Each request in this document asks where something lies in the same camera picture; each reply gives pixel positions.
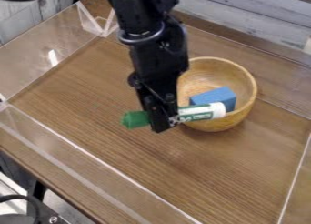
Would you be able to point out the clear acrylic tray wall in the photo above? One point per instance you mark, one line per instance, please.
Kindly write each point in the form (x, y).
(244, 176)

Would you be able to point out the brown wooden bowl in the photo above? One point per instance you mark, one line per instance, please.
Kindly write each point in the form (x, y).
(212, 72)

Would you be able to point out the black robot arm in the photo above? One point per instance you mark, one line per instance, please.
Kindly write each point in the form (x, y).
(140, 14)

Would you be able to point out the black metal bracket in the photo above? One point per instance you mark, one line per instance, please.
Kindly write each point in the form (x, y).
(42, 215)

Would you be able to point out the black table leg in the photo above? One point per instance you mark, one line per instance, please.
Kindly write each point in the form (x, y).
(38, 190)

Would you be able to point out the green and white marker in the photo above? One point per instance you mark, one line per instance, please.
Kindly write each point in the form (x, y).
(192, 113)

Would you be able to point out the blue rectangular block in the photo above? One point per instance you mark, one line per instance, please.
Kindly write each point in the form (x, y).
(220, 94)

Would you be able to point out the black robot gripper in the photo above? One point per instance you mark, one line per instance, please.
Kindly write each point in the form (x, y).
(158, 57)

